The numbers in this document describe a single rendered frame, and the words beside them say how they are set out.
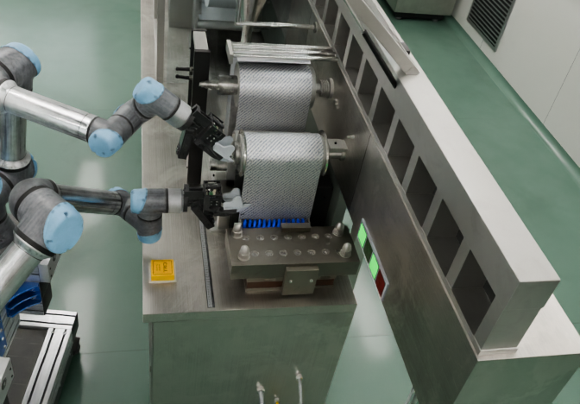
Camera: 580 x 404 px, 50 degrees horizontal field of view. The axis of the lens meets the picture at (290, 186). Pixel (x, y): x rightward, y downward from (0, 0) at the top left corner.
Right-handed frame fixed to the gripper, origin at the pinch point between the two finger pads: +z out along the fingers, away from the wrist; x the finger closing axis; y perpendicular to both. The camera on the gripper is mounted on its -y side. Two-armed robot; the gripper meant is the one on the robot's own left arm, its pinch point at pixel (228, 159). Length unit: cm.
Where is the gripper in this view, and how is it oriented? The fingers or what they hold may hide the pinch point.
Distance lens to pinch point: 190.4
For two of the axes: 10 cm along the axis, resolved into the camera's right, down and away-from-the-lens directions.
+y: 7.4, -5.9, -3.3
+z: 6.5, 4.9, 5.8
